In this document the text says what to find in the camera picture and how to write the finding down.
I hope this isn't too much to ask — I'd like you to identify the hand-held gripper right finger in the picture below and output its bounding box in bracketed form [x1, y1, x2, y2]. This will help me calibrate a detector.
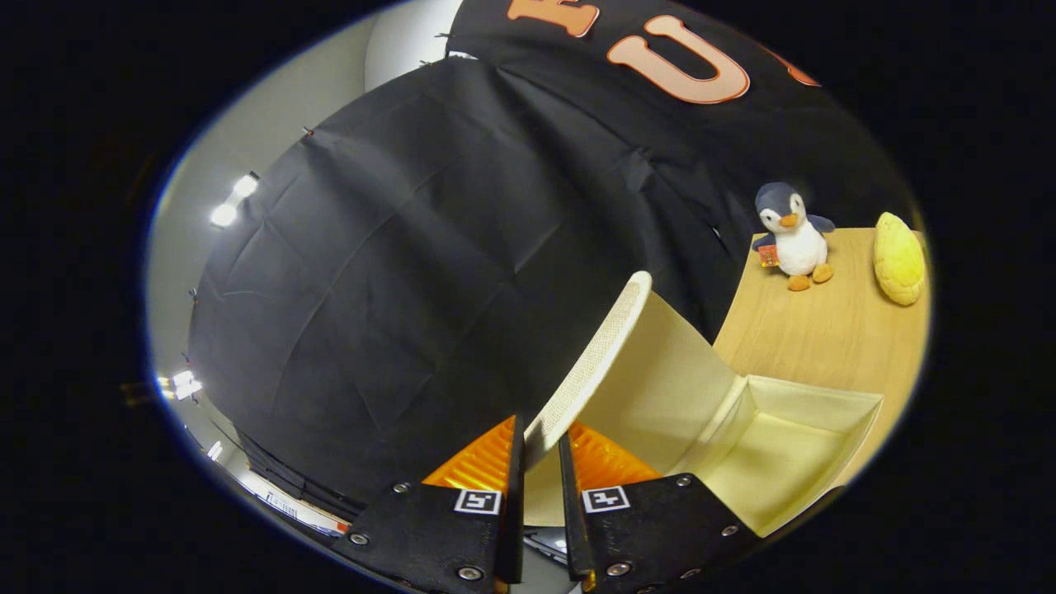
[559, 421, 764, 594]

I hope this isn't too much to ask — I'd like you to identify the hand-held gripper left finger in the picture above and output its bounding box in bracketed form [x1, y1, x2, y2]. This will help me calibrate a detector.
[330, 415, 526, 594]

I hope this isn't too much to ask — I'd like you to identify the beige fabric storage box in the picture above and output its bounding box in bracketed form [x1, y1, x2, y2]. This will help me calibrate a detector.
[524, 271, 884, 537]

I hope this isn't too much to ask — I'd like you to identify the ceiling strip light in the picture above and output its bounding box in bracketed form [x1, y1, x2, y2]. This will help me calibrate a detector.
[157, 370, 204, 402]
[209, 172, 261, 229]

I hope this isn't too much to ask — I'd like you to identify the penguin plush toy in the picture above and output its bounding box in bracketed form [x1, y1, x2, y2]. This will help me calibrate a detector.
[752, 182, 836, 291]

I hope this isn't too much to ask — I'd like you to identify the yellow bread plush toy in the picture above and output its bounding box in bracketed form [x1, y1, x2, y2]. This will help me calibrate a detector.
[873, 212, 926, 307]

